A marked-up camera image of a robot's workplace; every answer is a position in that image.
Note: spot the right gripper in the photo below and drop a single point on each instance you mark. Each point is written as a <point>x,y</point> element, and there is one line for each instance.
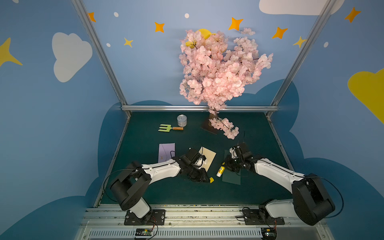
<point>233,163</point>

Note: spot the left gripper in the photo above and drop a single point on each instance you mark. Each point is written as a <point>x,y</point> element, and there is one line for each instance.
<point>197,171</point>

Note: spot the dark green envelope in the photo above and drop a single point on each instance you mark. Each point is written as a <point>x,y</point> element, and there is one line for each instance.
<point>230,177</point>

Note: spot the yellow glue stick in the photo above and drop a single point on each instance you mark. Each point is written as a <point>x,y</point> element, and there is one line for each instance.
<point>221,170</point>

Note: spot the cream yellow envelope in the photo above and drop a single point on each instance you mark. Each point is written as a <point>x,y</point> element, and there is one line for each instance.
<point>210,155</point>

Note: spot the purple envelope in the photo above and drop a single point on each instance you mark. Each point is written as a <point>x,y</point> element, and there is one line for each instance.
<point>165,152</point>

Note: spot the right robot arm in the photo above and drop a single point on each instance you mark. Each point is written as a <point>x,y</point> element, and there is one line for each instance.
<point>310,201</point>

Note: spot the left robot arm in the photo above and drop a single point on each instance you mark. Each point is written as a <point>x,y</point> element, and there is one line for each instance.
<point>129,186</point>

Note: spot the green toy garden fork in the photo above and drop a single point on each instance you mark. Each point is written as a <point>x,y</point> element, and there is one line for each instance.
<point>167,128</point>

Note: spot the silver tin can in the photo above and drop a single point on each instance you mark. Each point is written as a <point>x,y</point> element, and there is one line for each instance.
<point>182,120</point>

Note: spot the right controller board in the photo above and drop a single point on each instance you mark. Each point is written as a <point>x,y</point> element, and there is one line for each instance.
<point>268,234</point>

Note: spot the controller board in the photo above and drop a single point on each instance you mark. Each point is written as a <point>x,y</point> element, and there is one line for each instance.
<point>143,234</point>
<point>268,234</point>

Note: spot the left controller board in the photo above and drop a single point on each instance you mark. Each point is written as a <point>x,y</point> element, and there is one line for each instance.
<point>143,234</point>

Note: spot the pink cherry blossom tree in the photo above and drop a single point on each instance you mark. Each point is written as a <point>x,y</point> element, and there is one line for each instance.
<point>214,75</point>

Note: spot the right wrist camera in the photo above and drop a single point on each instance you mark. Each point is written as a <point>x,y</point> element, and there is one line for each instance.
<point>235,152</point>

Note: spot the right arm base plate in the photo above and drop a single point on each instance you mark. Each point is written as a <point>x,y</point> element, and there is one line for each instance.
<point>255,216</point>

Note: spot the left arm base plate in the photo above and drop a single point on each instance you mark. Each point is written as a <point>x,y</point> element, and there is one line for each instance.
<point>153,216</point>

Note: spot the aluminium mounting rail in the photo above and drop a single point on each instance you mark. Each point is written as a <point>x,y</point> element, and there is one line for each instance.
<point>189,222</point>

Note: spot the right aluminium frame post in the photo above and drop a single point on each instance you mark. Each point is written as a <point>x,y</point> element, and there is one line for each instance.
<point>311,38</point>

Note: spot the aluminium frame post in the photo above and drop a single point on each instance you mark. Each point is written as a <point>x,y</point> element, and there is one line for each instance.
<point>311,38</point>
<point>91,31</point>

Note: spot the left aluminium frame post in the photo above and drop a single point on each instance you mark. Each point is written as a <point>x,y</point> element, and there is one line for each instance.
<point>91,31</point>

